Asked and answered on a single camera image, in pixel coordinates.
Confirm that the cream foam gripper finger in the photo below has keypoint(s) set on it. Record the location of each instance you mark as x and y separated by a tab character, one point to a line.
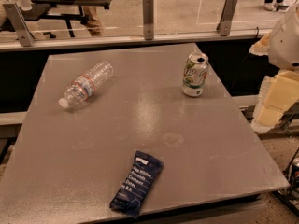
276	96
260	48

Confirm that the dark blue rxbar wrapper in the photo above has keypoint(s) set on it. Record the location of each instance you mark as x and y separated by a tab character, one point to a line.
136	186

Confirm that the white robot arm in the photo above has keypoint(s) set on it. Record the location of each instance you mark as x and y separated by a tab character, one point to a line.
283	49

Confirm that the white green 7up can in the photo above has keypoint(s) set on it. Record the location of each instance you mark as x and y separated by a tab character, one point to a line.
194	75

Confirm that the person in tan trousers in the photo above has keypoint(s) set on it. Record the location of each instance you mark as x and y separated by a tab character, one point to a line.
93	25

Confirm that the clear plastic water bottle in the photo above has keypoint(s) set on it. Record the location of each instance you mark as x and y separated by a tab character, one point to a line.
85	85

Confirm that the black background desk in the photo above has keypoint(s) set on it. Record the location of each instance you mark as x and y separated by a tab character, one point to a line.
40	10

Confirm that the grey metal right bracket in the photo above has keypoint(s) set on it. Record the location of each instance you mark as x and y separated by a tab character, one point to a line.
224	26

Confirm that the grey metal bracket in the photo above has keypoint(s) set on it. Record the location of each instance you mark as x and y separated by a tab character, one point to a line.
18	22
148	19
224	26

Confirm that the black wire rack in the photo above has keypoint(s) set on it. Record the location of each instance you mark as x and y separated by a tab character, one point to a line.
290	195

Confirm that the grey metal middle bracket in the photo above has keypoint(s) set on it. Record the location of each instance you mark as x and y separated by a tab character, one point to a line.
148	19

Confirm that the grey metal left bracket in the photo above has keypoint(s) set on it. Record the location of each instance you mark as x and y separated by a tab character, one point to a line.
18	22

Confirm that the grey metal barrier rail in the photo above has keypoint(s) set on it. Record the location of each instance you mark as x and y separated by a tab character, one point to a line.
131	40

